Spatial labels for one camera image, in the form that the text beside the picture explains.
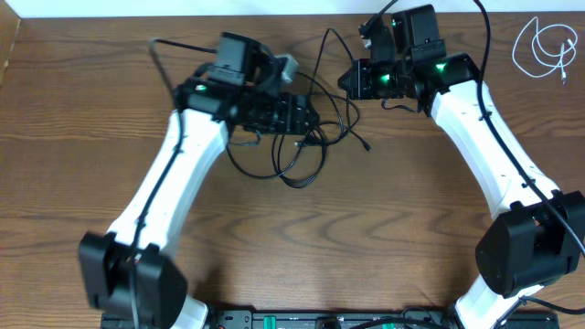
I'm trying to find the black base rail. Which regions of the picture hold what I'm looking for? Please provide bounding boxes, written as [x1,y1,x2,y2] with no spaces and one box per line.
[100,308,561,329]

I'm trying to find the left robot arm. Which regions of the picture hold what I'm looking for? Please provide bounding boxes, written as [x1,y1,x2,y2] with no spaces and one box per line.
[79,77,320,328]

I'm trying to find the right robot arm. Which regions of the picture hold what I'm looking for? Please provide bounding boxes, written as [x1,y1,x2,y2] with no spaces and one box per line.
[338,5,584,328]

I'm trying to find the white USB cable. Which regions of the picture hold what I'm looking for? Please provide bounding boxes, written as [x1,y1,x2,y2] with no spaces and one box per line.
[511,16,580,86]

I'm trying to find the thin black cable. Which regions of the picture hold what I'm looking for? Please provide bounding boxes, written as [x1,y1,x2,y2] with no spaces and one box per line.
[226,27,372,180]

